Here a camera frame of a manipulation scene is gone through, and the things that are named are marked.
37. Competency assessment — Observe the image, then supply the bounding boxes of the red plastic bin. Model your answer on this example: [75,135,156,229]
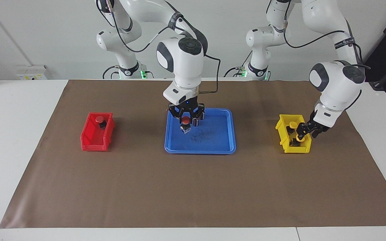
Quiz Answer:
[80,112,116,152]

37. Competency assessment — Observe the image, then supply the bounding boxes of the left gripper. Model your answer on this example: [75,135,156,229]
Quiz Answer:
[295,110,329,141]

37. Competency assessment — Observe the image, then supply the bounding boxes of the yellow plastic bin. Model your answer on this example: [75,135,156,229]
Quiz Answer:
[275,114,313,154]

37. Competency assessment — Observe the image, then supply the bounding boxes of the red push button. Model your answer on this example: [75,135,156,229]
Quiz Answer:
[95,115,108,130]
[180,117,191,134]

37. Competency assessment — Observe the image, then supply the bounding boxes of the white wall socket box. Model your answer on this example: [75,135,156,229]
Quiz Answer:
[15,65,49,80]

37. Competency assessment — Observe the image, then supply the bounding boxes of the blue plastic tray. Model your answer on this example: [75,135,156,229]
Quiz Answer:
[164,108,237,155]

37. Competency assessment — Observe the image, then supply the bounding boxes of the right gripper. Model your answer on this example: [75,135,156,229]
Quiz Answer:
[168,96,206,128]

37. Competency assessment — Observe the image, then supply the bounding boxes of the black cable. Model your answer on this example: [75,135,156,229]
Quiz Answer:
[223,50,254,78]
[102,65,121,80]
[282,18,351,49]
[165,0,221,94]
[110,0,177,54]

